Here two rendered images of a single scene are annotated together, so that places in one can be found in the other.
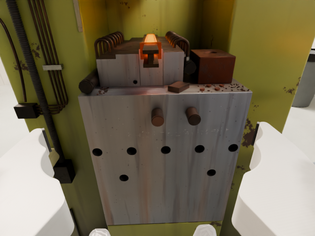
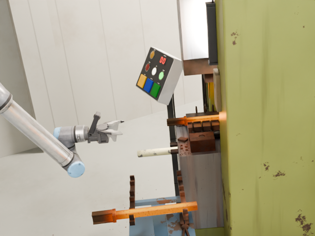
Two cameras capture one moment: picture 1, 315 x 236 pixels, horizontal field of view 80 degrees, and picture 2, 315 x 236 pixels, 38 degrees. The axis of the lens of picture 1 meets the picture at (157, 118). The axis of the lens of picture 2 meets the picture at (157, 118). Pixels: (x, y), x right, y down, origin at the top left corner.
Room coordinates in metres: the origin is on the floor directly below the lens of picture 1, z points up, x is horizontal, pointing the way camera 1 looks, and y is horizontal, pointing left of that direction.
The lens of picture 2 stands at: (0.41, -2.15, 2.04)
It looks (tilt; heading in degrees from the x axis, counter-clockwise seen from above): 25 degrees down; 93
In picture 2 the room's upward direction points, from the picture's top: 6 degrees counter-clockwise
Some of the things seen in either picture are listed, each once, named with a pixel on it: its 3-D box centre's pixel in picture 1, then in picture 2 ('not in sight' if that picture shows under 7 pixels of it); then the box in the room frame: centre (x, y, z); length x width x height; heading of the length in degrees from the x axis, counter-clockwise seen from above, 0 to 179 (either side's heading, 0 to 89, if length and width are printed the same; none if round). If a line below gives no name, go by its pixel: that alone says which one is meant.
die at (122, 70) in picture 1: (143, 53); (227, 121); (0.65, 0.04, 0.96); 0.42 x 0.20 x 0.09; 1
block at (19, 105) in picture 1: (27, 110); not in sight; (0.56, 0.42, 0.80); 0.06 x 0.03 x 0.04; 91
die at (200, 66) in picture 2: not in sight; (224, 55); (0.65, 0.04, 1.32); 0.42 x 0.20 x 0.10; 1
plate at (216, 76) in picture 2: not in sight; (217, 90); (0.58, -0.27, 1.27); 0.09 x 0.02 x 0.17; 91
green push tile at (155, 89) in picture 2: not in sight; (155, 90); (0.28, 0.45, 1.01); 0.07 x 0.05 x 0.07; 116
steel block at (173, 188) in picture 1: (160, 121); (232, 170); (0.66, -0.01, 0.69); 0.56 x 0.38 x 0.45; 1
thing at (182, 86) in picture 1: (178, 86); (182, 139); (0.41, -0.05, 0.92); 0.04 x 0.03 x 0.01; 141
